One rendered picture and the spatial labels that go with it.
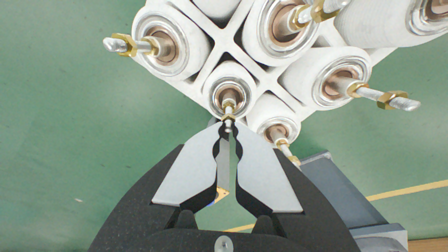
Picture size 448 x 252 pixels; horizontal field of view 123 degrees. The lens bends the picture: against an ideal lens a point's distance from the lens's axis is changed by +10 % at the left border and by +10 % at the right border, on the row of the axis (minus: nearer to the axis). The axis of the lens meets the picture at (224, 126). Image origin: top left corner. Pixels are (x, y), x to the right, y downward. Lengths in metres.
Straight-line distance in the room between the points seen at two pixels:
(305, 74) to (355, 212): 0.50
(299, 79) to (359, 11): 0.12
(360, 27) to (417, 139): 0.73
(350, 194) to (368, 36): 0.50
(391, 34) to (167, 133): 0.65
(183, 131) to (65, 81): 0.47
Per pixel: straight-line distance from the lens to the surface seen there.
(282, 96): 0.31
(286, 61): 0.21
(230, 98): 0.18
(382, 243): 0.63
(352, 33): 0.32
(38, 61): 0.81
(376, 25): 0.29
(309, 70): 0.24
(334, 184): 0.67
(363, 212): 0.64
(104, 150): 0.92
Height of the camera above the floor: 0.45
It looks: 58 degrees down
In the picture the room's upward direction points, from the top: 174 degrees counter-clockwise
